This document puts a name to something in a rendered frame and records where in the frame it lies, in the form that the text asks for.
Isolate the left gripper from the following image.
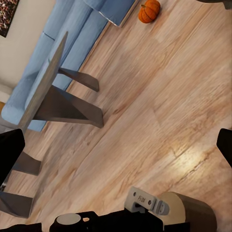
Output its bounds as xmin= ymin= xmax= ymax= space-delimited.
xmin=111 ymin=208 xmax=190 ymax=232

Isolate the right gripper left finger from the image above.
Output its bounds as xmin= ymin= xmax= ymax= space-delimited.
xmin=0 ymin=128 xmax=25 ymax=186

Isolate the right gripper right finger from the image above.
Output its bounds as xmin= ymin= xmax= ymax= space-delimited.
xmin=217 ymin=128 xmax=232 ymax=167

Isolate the pumpkin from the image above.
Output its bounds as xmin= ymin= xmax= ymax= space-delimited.
xmin=138 ymin=0 xmax=160 ymax=24

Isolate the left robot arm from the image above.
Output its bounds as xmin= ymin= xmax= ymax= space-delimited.
xmin=0 ymin=186 xmax=190 ymax=232

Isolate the pillar candle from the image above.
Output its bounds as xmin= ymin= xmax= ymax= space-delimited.
xmin=153 ymin=192 xmax=217 ymax=232

